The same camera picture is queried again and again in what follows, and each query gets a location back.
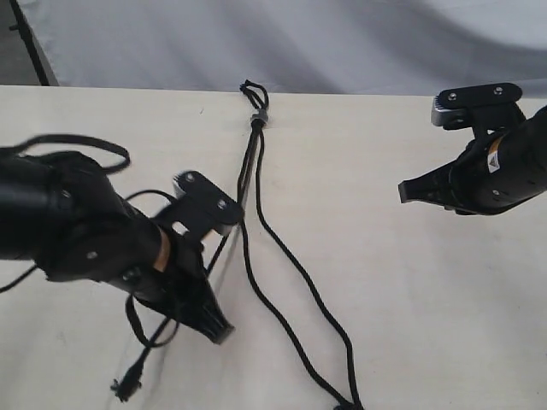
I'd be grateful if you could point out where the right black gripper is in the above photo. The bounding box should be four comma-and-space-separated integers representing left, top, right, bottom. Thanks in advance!
397, 140, 496, 214

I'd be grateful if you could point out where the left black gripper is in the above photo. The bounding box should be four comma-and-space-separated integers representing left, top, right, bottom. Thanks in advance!
127, 232, 234, 345

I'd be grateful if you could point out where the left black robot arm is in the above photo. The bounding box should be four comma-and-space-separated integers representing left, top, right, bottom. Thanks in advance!
1, 151, 243, 344

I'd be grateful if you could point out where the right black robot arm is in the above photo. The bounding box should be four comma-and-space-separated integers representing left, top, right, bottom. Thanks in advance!
398, 104, 546, 216

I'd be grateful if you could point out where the white backdrop cloth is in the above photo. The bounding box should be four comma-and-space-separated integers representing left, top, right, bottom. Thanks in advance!
21, 1, 546, 97

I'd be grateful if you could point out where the black stand pole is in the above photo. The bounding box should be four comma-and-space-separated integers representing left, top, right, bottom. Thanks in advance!
9, 0, 50, 86

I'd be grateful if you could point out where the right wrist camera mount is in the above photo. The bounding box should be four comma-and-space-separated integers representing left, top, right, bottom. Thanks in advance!
431, 83, 526, 138

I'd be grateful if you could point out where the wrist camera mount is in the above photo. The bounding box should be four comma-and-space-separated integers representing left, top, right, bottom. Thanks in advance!
431, 83, 526, 138
156, 170, 244, 242

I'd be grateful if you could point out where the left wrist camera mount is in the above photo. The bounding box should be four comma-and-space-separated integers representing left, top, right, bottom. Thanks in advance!
156, 170, 244, 242

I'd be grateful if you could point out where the grey cable tie band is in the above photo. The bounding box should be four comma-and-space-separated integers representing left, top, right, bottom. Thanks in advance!
250, 108, 269, 129

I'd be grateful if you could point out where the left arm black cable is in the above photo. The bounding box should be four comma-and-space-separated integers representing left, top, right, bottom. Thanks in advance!
0, 134, 183, 348

